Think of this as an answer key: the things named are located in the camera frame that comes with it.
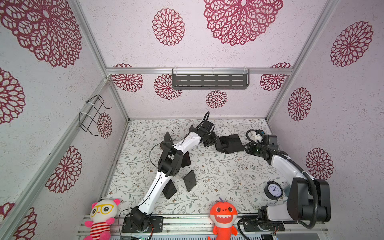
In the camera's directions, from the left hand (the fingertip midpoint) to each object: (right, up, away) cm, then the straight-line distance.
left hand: (217, 142), depth 103 cm
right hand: (+15, 0, -13) cm, 20 cm away
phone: (-19, -23, -12) cm, 32 cm away
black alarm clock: (+28, -25, -20) cm, 43 cm away
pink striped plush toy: (-60, -32, -33) cm, 76 cm away
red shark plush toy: (-3, -32, -34) cm, 47 cm away
